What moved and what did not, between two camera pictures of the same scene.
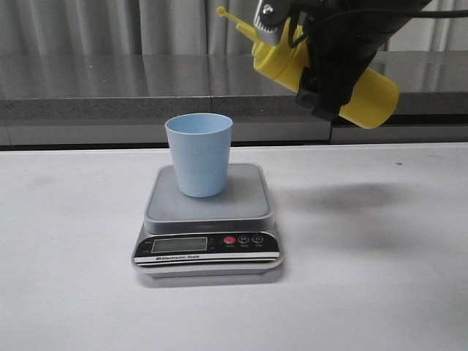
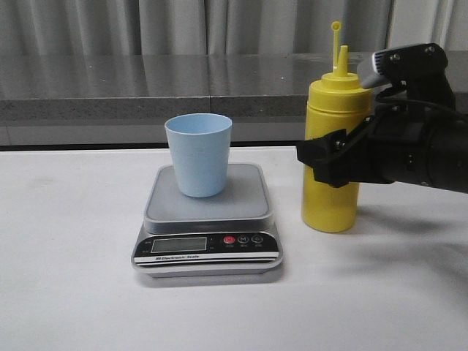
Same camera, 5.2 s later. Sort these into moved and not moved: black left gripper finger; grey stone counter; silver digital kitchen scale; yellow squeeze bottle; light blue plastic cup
Moved: yellow squeeze bottle; black left gripper finger
Not moved: grey stone counter; silver digital kitchen scale; light blue plastic cup
